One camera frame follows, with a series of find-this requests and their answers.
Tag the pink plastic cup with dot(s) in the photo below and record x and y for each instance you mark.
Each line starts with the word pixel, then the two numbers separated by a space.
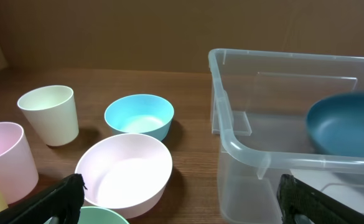
pixel 18 173

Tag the pink plastic bowl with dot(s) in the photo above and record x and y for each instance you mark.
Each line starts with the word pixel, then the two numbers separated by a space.
pixel 126 173

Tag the light blue plastic bowl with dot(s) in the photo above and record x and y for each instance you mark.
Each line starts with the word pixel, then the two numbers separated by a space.
pixel 140 113

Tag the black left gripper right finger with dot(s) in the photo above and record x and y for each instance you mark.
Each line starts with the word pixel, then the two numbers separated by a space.
pixel 301 203

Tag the cream plastic cup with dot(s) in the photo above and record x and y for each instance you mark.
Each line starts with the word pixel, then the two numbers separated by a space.
pixel 52 113

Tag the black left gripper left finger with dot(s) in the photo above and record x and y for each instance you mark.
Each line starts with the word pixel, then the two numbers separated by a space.
pixel 58 203

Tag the clear plastic storage container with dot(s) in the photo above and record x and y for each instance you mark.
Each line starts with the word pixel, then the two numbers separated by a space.
pixel 260 101

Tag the mint green plastic bowl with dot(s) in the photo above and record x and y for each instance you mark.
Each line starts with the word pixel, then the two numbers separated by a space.
pixel 99 215

